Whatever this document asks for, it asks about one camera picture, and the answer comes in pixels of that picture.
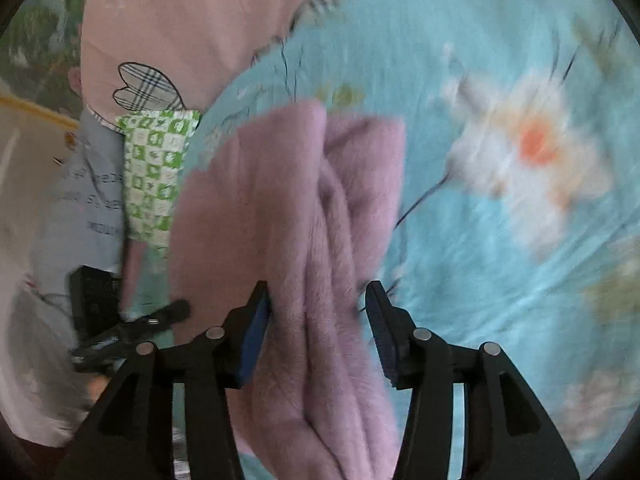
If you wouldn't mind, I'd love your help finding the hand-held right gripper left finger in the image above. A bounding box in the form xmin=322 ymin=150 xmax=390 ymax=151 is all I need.
xmin=55 ymin=280 xmax=273 ymax=480

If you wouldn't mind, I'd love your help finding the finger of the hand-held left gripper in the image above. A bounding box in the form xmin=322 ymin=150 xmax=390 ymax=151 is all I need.
xmin=144 ymin=299 xmax=192 ymax=335

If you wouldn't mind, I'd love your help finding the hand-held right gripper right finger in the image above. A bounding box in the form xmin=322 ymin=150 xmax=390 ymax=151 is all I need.
xmin=365 ymin=280 xmax=581 ymax=480

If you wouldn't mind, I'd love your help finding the purple knit sweater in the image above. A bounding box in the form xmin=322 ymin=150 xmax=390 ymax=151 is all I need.
xmin=167 ymin=99 xmax=407 ymax=480

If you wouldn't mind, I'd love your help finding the white cloth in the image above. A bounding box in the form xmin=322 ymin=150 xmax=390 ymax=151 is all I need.
xmin=0 ymin=280 xmax=101 ymax=448

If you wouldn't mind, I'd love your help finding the blue floral bedsheet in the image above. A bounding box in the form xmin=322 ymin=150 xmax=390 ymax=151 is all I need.
xmin=120 ymin=0 xmax=636 ymax=480

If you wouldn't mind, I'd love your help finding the grey printed pillow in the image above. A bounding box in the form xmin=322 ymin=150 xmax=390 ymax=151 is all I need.
xmin=30 ymin=110 xmax=126 ymax=281

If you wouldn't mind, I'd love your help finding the green checked pillow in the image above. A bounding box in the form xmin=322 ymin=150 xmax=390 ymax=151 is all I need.
xmin=116 ymin=109 xmax=202 ymax=261

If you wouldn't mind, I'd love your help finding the pink quilt with plaid hearts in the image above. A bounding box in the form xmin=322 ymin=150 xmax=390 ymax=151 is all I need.
xmin=80 ymin=0 xmax=401 ymax=128

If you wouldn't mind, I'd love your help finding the yellow wooden frame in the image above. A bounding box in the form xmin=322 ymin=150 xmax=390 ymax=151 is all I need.
xmin=0 ymin=94 xmax=81 ymax=128

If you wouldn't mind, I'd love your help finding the floral wall poster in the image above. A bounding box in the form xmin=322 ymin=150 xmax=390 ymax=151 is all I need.
xmin=0 ymin=0 xmax=96 ymax=111

